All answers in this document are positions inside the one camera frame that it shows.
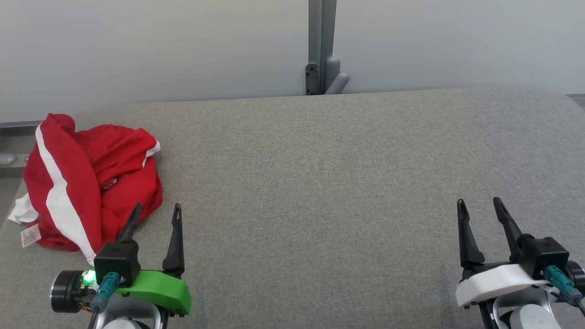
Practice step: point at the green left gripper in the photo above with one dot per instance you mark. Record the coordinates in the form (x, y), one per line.
(160, 288)

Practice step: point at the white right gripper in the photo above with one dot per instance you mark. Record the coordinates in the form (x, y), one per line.
(493, 281)

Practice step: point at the red basketball jersey white sleeves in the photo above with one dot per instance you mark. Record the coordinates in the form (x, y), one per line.
(132, 183)

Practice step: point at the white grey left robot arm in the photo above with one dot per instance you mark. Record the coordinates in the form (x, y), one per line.
(123, 317)

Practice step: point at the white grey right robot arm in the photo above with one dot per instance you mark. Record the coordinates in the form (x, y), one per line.
(530, 315)

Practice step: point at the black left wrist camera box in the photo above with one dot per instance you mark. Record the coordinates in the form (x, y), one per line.
(116, 262)

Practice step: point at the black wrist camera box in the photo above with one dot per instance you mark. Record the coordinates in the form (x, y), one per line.
(544, 256)
(116, 262)

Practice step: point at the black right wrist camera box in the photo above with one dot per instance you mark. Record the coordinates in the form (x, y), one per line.
(544, 256)

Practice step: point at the grey metal partition post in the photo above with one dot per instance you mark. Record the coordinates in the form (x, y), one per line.
(322, 41)

